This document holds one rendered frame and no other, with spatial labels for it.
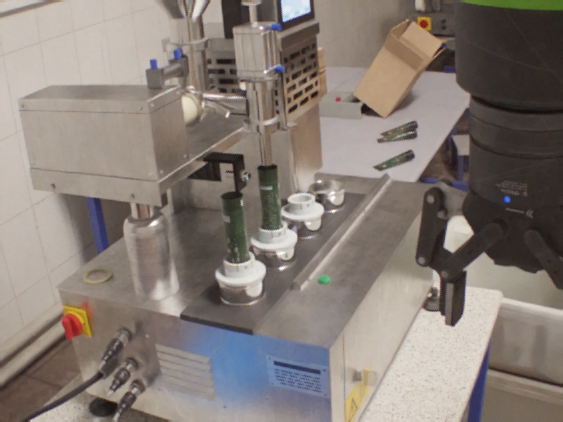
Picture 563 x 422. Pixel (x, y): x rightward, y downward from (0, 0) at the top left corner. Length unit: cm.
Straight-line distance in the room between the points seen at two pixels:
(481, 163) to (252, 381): 67
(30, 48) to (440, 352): 192
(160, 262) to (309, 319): 24
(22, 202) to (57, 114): 167
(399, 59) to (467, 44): 231
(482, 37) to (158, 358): 83
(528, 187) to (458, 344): 101
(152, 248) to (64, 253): 190
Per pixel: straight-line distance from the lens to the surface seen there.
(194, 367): 106
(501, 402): 189
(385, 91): 275
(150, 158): 96
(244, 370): 102
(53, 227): 285
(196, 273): 113
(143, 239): 102
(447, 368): 133
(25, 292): 278
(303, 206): 116
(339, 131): 264
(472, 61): 39
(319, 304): 101
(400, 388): 128
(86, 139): 102
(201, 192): 135
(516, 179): 41
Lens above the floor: 156
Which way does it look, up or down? 24 degrees down
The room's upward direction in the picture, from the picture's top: 5 degrees counter-clockwise
